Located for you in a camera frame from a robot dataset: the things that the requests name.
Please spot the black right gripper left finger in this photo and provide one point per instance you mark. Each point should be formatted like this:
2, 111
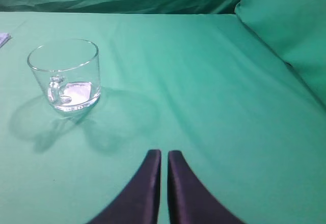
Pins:
139, 200

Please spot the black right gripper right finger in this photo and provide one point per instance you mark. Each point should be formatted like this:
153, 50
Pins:
188, 199

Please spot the transparent glass cup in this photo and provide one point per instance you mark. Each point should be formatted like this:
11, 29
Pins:
68, 73

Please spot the blue folded towel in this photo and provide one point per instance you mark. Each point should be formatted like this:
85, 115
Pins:
4, 38

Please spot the green tablecloth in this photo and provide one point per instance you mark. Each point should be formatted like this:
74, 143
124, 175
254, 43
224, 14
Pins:
204, 84

